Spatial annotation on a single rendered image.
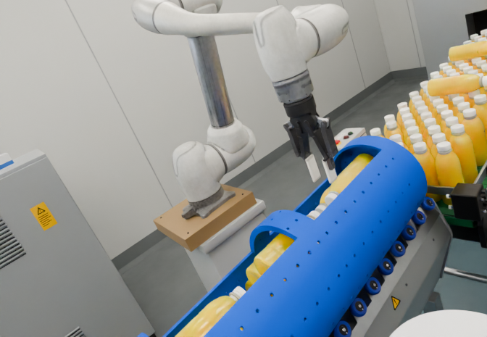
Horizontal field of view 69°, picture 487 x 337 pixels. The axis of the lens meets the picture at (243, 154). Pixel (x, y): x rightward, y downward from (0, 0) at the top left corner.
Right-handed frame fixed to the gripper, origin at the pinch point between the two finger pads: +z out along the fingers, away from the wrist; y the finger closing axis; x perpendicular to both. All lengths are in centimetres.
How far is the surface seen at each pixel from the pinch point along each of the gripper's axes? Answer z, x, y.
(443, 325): 22.6, -16.7, 31.3
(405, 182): 12.4, 15.0, 13.0
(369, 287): 29.1, -8.3, 10.1
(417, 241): 34.0, 16.8, 11.2
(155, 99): -7, 103, -271
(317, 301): 13.3, -28.2, 13.3
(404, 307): 41.4, -1.4, 13.3
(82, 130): -10, 28, -280
